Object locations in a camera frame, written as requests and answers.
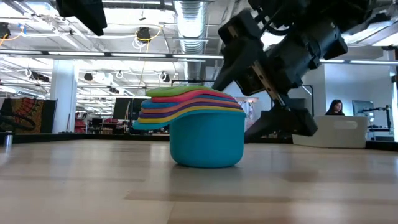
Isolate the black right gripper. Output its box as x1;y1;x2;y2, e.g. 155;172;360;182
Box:
211;9;349;144

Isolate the yellow measuring cup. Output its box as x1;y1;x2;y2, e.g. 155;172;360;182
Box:
136;105;245;125

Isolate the green measuring cup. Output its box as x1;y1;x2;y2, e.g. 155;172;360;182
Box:
145;85;213;98

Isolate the ceiling light strip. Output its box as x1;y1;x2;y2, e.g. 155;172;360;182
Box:
320;58;346;65
110;52;167;58
0;49;43;55
48;50;106;57
172;54;225;60

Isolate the grey plastic basket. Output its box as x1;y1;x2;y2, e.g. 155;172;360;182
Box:
292;115;369;149

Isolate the spiral metal ventilation duct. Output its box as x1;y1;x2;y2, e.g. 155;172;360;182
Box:
173;0;210;83

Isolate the teal measuring cup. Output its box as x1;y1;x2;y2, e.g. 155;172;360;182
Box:
132;108;247;169

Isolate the person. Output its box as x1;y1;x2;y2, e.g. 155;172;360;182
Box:
325;98;346;117

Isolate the black ceiling device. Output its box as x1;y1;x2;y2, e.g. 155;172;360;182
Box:
136;26;152;43

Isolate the purple measuring cup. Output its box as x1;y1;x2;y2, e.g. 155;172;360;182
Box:
138;101;244;119

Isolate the black aluminium table frame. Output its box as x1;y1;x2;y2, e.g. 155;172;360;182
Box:
0;132;398;152

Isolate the black metal rack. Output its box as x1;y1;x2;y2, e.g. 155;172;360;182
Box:
300;83;315;119

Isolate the small metal cylinder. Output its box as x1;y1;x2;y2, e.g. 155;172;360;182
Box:
3;130;14;147

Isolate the red measuring cup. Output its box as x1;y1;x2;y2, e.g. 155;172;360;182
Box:
150;89;236;104

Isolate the patterned cloth board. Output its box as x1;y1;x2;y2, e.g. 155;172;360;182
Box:
0;96;58;135

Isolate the yellow hanging ceiling cable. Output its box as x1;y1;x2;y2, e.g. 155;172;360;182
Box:
133;27;164;95

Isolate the dark computer monitor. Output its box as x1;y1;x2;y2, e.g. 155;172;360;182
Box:
132;98;144;121
113;97;134;121

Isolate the lit desk monitor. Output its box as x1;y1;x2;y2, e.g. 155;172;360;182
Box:
352;100;375;119

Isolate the white pillar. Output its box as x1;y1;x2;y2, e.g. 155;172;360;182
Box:
50;60;79;134

